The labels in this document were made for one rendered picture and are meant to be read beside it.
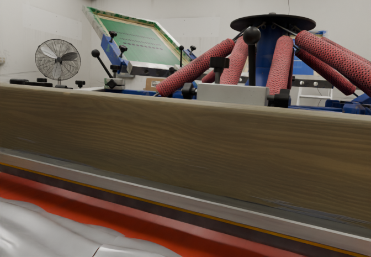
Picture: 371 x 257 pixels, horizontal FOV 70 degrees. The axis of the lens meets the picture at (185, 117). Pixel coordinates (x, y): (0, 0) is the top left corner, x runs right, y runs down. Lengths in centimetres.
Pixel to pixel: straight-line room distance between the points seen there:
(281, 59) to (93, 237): 65
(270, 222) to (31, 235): 16
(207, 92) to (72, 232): 34
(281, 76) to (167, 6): 442
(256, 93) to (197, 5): 438
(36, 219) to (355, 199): 22
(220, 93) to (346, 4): 410
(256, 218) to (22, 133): 23
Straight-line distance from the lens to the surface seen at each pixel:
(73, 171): 25
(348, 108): 82
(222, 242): 22
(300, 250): 22
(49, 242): 22
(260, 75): 100
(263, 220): 18
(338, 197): 19
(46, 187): 32
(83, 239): 21
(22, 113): 30
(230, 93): 48
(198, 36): 469
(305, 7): 449
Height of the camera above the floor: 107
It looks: 7 degrees down
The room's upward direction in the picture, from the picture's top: 4 degrees clockwise
